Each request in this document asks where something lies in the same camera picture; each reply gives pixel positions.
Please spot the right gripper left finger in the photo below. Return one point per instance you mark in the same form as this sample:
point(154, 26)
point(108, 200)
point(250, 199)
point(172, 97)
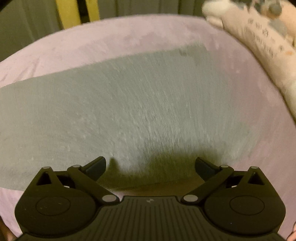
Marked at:
point(85, 179)

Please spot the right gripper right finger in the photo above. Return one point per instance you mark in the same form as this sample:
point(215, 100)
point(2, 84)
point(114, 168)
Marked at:
point(213, 177)

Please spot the pink bed blanket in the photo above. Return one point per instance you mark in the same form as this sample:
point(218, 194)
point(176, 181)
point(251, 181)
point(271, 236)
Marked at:
point(259, 101)

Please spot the yellow curtain strip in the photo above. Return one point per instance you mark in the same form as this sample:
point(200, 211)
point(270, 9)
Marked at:
point(69, 12)

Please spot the green curtain left panel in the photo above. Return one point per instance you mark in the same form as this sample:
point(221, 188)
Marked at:
point(24, 22)

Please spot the green curtain panel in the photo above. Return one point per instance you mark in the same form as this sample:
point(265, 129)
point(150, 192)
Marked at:
point(117, 8)
point(24, 22)

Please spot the green curtain right panel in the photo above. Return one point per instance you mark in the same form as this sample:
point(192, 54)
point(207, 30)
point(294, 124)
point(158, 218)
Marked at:
point(117, 8)

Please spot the pink plush bear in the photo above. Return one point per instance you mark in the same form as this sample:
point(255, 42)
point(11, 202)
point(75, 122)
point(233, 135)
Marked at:
point(281, 15)

